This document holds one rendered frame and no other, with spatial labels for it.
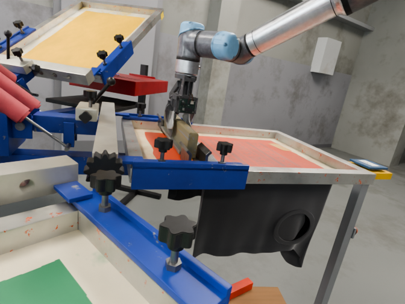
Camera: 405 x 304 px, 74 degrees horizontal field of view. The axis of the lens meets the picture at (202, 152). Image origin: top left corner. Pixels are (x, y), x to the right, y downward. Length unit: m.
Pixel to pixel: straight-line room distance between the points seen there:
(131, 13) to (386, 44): 5.42
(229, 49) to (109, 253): 0.60
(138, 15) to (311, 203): 1.50
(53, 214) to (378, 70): 6.38
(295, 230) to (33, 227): 0.84
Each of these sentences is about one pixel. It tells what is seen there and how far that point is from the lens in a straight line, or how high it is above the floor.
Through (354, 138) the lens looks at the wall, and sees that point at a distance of 6.62.
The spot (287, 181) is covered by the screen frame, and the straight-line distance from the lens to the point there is 0.83.
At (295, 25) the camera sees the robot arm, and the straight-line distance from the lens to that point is 0.86.
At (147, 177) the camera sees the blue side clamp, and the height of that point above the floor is 0.97.
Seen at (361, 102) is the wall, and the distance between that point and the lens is 6.59.
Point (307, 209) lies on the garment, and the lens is 1.03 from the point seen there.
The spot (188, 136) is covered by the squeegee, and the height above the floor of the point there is 1.05.
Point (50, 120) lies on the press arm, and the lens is 0.90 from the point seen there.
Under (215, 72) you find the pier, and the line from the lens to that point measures 3.77.
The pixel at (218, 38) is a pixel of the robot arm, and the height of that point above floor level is 1.32.
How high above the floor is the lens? 1.23
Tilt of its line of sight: 17 degrees down
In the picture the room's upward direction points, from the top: 9 degrees clockwise
